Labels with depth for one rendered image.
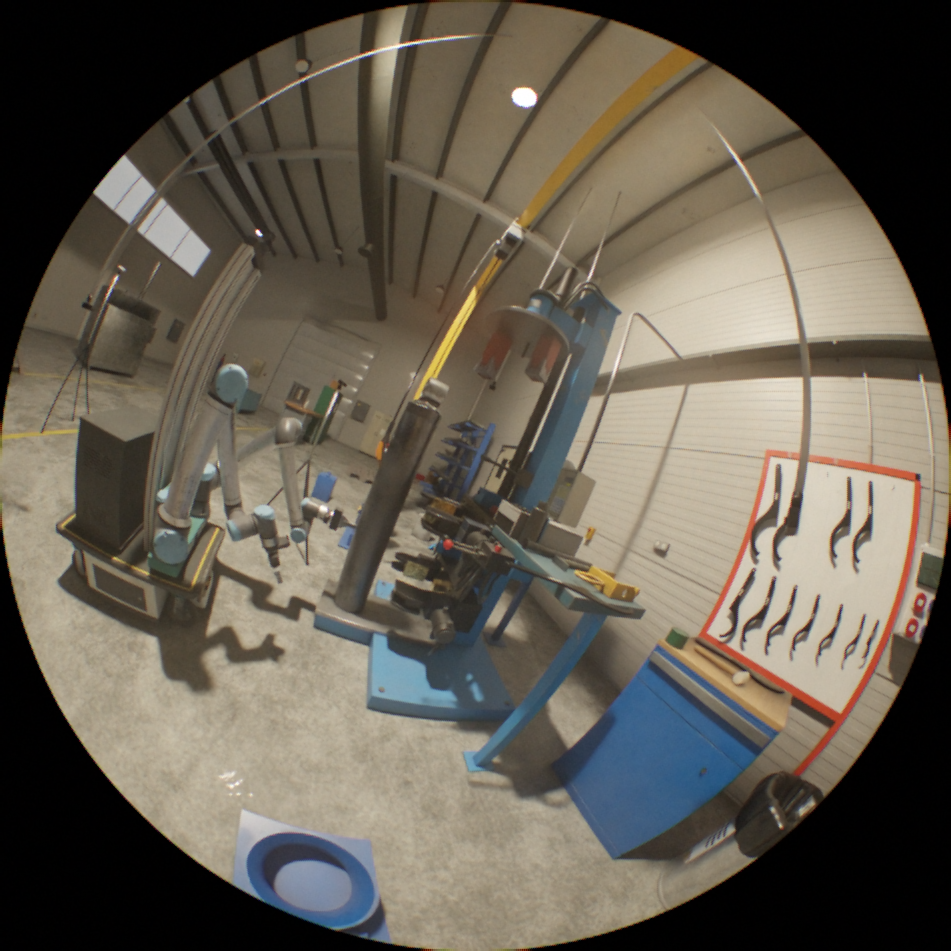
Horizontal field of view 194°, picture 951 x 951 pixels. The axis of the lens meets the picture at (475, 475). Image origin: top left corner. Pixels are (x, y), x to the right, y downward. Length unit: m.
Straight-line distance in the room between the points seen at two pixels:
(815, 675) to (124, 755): 3.21
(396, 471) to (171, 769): 1.76
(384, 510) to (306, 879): 1.68
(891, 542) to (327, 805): 3.10
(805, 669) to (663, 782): 1.30
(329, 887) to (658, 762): 1.21
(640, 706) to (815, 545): 1.63
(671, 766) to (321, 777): 1.33
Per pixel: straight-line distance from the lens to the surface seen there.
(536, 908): 1.50
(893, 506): 2.58
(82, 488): 1.67
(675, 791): 1.45
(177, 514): 1.15
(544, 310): 1.96
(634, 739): 1.47
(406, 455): 1.50
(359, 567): 1.69
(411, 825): 1.37
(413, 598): 1.53
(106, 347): 8.06
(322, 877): 1.12
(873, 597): 2.45
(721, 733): 1.31
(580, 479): 2.13
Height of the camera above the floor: 1.27
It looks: 1 degrees down
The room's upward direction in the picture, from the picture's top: 24 degrees clockwise
